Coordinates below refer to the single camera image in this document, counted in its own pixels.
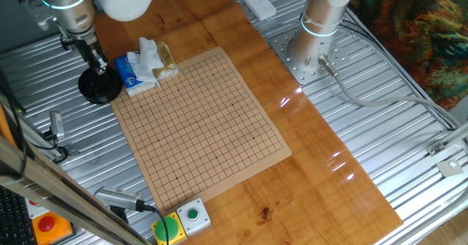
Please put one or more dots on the black bowl of go stones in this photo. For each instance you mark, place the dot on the black bowl of go stones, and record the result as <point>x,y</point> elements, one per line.
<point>98,89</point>

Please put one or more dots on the black keyboard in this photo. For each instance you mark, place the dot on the black keyboard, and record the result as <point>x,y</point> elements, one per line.
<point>12,219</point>

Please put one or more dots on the small silver camera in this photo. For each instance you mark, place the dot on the small silver camera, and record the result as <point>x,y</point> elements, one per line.
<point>57,125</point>

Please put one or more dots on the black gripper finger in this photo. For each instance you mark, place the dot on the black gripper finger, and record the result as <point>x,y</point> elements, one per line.
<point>98,70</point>
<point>104,63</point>

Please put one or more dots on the beige frame beam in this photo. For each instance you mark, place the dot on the beige frame beam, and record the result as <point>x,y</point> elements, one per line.
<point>44,186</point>

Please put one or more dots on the colourful painted cloth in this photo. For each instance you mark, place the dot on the colourful painted cloth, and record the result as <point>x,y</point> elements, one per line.
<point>420,36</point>

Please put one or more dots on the gold tissue pack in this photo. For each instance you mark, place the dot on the gold tissue pack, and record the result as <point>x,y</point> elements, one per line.
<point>168,60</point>

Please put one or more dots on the white box red button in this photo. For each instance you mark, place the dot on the white box red button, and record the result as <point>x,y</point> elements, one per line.
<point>34,208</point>

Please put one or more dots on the tan go board mat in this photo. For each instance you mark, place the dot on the tan go board mat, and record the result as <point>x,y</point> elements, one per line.
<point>201,128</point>

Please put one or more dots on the silver ribbed camera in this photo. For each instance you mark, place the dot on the silver ribbed camera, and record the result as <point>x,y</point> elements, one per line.
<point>117,198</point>

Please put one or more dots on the yellow box green button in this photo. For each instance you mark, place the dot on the yellow box green button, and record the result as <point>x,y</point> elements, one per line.
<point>168,230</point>

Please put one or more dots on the wood grain table mat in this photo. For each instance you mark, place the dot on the wood grain table mat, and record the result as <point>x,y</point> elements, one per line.
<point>311,201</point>

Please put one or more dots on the aluminium camera post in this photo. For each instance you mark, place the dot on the aluminium camera post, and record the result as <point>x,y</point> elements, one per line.
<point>29,128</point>

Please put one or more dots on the blue tissue pack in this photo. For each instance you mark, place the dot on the blue tissue pack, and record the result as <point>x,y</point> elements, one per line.
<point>123,71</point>

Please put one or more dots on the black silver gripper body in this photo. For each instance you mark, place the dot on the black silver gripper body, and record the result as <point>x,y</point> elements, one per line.
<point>89,53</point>

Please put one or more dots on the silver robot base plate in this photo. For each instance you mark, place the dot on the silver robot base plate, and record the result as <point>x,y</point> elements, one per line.
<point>292,66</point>

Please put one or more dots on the orange emergency stop box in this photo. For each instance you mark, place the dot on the orange emergency stop box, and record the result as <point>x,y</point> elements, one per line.
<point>51,228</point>

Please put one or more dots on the silver plate square hole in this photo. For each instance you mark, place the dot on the silver plate square hole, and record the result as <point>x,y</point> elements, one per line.
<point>444,168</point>

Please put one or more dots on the white box green button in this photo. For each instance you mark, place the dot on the white box green button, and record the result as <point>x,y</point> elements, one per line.
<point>194,216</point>

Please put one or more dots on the silver corner bracket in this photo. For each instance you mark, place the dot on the silver corner bracket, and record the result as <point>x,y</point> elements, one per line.
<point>435,148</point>
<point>71,151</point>

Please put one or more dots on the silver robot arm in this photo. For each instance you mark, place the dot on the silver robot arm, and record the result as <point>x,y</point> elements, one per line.
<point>69,3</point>

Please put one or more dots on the orange bar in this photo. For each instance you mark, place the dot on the orange bar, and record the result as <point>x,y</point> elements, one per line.
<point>5,128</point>

